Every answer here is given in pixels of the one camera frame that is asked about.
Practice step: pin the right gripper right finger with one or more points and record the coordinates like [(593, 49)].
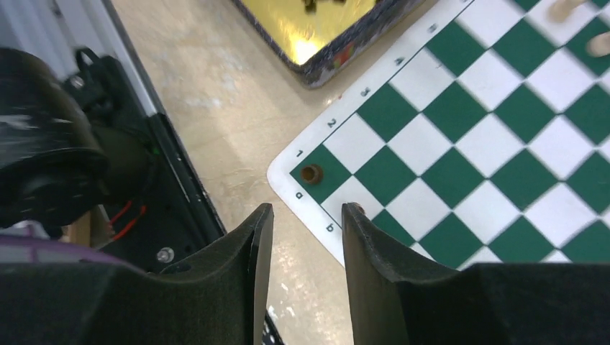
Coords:
[(398, 296)]

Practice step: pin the green white chess board mat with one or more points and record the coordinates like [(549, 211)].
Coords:
[(481, 135)]

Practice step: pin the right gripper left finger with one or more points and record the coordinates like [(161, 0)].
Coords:
[(59, 293)]

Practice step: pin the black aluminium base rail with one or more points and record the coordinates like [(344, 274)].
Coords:
[(86, 143)]

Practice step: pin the left gold tin tray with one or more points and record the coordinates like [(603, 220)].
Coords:
[(316, 39)]

